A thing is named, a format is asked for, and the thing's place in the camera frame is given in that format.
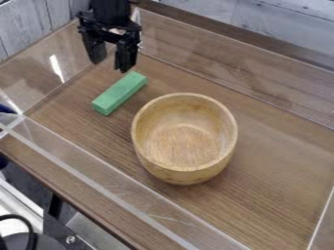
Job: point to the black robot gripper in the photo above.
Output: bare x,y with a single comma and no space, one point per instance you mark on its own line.
107,24

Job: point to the green rectangular block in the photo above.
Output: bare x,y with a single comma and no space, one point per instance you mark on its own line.
110,100

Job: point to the brown wooden bowl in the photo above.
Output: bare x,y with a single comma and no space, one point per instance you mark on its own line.
185,135

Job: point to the black table leg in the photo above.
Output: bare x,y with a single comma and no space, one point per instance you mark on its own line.
55,206

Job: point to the metal plate with screw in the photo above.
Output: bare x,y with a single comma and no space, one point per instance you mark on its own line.
55,229

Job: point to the clear acrylic front wall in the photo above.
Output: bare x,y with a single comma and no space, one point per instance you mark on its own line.
127,208

